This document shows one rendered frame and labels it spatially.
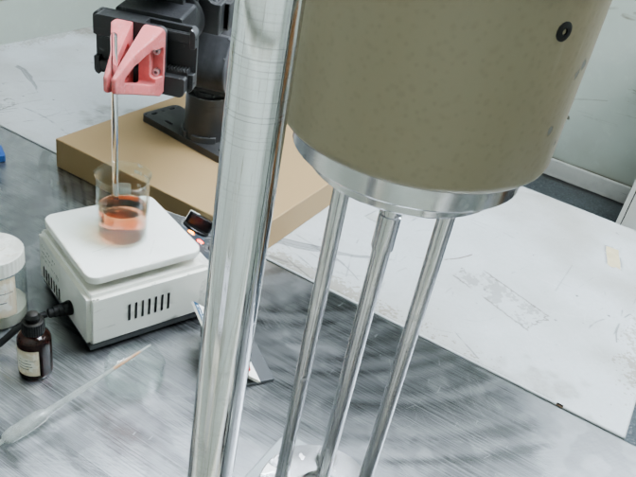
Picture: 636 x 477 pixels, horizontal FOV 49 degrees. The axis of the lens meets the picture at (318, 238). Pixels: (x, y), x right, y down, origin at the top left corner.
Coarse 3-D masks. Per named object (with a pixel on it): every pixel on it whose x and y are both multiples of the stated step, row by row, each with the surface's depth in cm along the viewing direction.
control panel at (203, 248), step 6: (174, 216) 80; (180, 216) 82; (180, 222) 79; (186, 228) 79; (192, 234) 78; (210, 234) 82; (204, 240) 79; (210, 240) 80; (204, 246) 77; (204, 252) 75
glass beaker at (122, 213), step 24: (96, 168) 66; (120, 168) 69; (144, 168) 68; (96, 192) 67; (120, 192) 65; (144, 192) 66; (96, 216) 68; (120, 216) 66; (144, 216) 68; (120, 240) 68
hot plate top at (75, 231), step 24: (48, 216) 71; (72, 216) 72; (168, 216) 75; (72, 240) 68; (96, 240) 69; (144, 240) 70; (168, 240) 71; (192, 240) 71; (96, 264) 66; (120, 264) 66; (144, 264) 67; (168, 264) 69
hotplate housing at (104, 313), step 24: (48, 240) 71; (48, 264) 71; (72, 264) 68; (192, 264) 71; (72, 288) 67; (96, 288) 66; (120, 288) 66; (144, 288) 68; (168, 288) 70; (192, 288) 72; (48, 312) 67; (72, 312) 68; (96, 312) 65; (120, 312) 67; (144, 312) 69; (168, 312) 71; (192, 312) 74; (96, 336) 67; (120, 336) 69
